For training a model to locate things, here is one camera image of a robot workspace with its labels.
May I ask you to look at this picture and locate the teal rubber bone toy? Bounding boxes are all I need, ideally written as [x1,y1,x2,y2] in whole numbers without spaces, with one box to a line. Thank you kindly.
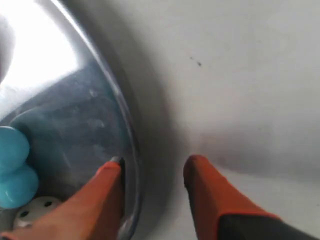
[0,126,39,209]

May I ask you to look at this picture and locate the wooden die black dots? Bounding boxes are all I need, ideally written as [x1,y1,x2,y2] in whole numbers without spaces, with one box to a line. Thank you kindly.
[13,196,62,229]

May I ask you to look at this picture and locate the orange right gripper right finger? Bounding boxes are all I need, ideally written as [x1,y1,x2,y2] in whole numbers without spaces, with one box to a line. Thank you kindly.
[183,155,314,240]

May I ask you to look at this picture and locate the large round metal plate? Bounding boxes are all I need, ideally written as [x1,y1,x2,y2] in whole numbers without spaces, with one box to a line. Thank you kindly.
[0,0,142,240]

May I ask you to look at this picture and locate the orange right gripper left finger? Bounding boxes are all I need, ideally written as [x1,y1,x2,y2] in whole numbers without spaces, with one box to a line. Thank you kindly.
[0,160,125,240]

